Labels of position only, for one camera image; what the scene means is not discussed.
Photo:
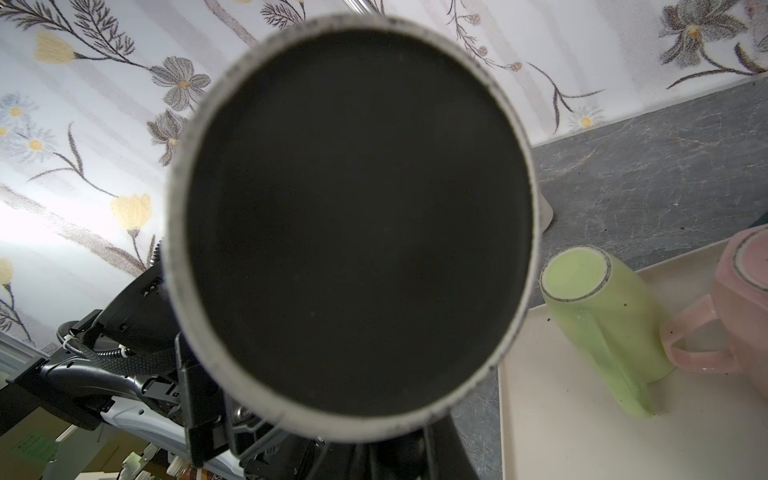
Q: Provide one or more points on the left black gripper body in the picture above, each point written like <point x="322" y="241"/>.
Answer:
<point x="219" y="428"/>

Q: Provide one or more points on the white mug red inside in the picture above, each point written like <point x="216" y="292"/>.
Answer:
<point x="545" y="213"/>

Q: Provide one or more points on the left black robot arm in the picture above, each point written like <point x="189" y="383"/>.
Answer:
<point x="129" y="365"/>

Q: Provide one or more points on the black mug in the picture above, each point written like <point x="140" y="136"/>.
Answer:
<point x="352" y="228"/>

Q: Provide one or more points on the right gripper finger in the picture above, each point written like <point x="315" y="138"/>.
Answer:
<point x="445" y="456"/>

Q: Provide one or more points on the light green mug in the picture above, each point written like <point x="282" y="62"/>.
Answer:
<point x="610" y="315"/>

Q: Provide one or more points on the beige plastic tray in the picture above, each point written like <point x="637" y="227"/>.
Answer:
<point x="559" y="420"/>

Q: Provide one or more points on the pink mug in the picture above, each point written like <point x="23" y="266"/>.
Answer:
<point x="739" y="301"/>

